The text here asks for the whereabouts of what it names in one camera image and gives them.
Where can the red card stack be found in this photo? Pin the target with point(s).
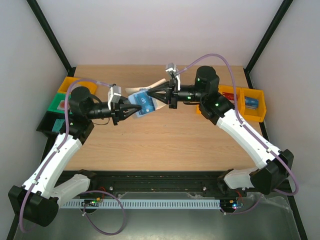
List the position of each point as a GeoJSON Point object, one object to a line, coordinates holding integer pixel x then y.
{"type": "Point", "coordinates": [230, 96]}

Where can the left black frame post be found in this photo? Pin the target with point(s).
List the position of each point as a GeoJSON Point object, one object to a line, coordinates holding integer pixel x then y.
{"type": "Point", "coordinates": [42, 20]}

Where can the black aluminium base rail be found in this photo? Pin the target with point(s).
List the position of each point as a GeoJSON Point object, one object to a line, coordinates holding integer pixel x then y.
{"type": "Point", "coordinates": [204, 183]}

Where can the white slotted cable duct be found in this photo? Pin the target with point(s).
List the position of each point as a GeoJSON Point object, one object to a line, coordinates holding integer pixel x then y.
{"type": "Point", "coordinates": [149, 204]}

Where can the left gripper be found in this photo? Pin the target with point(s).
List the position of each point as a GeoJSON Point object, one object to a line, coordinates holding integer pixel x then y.
{"type": "Point", "coordinates": [118, 110]}

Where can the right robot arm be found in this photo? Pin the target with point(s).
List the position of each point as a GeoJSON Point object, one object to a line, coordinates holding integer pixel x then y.
{"type": "Point", "coordinates": [272, 165]}

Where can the yellow bin with black cards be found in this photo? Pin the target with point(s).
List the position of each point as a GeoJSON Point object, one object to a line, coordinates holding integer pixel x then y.
{"type": "Point", "coordinates": [198, 111]}

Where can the green bin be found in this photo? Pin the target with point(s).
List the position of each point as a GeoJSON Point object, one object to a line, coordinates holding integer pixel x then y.
{"type": "Point", "coordinates": [57, 98]}

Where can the blue credit card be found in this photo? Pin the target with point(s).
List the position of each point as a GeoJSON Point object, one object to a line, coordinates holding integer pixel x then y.
{"type": "Point", "coordinates": [146, 103]}

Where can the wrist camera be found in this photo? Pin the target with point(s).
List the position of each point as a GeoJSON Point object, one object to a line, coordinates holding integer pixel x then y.
{"type": "Point", "coordinates": [114, 95]}
{"type": "Point", "coordinates": [175, 81]}

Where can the teal holder in black bin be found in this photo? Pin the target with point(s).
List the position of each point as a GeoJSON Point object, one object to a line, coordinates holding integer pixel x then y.
{"type": "Point", "coordinates": [57, 125]}

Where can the white card holder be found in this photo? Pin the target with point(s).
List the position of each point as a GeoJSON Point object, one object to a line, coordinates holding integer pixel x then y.
{"type": "Point", "coordinates": [134, 90]}

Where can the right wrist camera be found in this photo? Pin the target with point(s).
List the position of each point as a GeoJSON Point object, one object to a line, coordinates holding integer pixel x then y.
{"type": "Point", "coordinates": [175, 81]}

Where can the yellow bin far left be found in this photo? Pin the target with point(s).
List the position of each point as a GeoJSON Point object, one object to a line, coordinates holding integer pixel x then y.
{"type": "Point", "coordinates": [69, 80]}

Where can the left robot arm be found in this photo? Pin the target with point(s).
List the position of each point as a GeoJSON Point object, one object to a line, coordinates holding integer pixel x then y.
{"type": "Point", "coordinates": [39, 198]}

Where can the yellow bin with blue cards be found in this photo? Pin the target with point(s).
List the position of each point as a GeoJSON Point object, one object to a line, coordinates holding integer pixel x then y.
{"type": "Point", "coordinates": [259, 114]}

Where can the black frame post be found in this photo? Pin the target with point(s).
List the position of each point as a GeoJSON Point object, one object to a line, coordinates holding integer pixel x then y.
{"type": "Point", "coordinates": [275, 22]}
{"type": "Point", "coordinates": [42, 20]}

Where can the right black frame post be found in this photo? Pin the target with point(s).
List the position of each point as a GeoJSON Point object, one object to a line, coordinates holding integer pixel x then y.
{"type": "Point", "coordinates": [275, 22]}

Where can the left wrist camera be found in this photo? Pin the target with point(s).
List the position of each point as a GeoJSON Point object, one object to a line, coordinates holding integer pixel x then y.
{"type": "Point", "coordinates": [114, 95]}

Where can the holder with red card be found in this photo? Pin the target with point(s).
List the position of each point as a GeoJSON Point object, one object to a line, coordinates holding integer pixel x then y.
{"type": "Point", "coordinates": [61, 106]}

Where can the blue card stack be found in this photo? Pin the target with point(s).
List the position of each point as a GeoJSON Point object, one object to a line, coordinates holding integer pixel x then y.
{"type": "Point", "coordinates": [251, 103]}

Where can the yellow bin with red cards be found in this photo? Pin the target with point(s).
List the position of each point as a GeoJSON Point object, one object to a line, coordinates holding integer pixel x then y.
{"type": "Point", "coordinates": [238, 90]}

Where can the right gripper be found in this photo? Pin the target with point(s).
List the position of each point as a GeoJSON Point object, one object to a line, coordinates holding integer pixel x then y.
{"type": "Point", "coordinates": [172, 94]}

